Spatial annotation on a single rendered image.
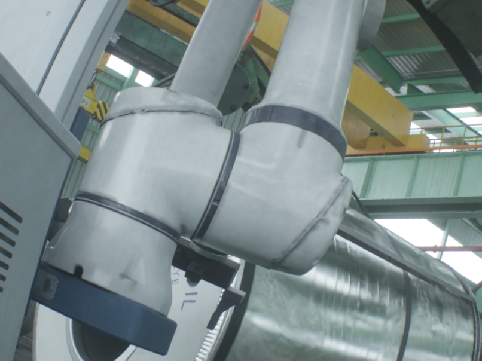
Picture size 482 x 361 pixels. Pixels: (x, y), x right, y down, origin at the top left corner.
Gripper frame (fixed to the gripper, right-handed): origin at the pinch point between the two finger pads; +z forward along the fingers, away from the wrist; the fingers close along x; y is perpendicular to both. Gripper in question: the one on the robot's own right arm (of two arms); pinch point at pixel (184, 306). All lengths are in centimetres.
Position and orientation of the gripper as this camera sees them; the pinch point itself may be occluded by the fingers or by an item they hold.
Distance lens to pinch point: 158.5
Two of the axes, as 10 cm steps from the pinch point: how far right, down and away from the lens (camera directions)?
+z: -3.8, 9.1, 1.6
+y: -2.2, 0.8, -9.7
